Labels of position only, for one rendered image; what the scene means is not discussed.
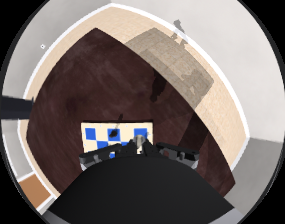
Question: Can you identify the blue and white chessboard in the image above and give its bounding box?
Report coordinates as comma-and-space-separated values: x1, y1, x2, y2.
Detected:
81, 123, 152, 153

